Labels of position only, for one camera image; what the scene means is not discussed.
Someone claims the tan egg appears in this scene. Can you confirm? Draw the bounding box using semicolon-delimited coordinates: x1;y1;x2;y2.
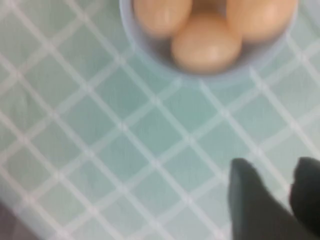
132;0;193;38
226;0;298;42
171;12;243;75

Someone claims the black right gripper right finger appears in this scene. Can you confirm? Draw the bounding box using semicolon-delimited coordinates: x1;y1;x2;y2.
288;156;320;240

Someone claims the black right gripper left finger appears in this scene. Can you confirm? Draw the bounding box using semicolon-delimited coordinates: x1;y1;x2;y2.
226;157;308;240

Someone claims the light blue bowl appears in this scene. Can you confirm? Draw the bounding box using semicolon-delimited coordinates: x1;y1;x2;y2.
118;0;301;87

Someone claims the green checked tablecloth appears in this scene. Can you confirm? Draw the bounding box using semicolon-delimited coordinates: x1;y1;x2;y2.
0;0;320;240

